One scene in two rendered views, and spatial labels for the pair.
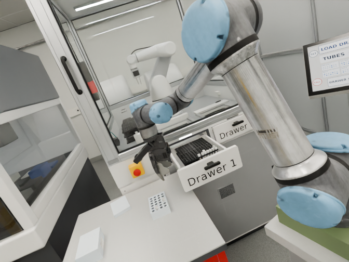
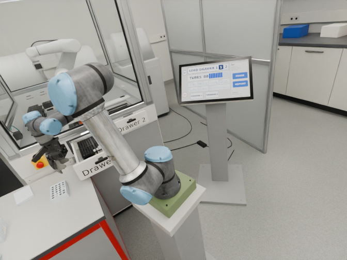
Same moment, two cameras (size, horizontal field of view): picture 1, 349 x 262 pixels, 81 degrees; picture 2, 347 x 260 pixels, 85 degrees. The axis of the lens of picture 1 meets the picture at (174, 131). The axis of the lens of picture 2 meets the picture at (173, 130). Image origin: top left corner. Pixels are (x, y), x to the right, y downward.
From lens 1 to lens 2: 36 cm
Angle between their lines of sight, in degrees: 22
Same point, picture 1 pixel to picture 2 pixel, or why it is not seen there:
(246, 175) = (140, 158)
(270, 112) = (110, 146)
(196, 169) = (89, 163)
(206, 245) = (90, 218)
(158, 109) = (47, 125)
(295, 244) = (144, 210)
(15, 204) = not seen: outside the picture
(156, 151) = (51, 152)
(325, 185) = (140, 184)
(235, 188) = not seen: hidden behind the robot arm
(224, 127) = (120, 123)
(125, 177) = (29, 168)
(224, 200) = not seen: hidden behind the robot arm
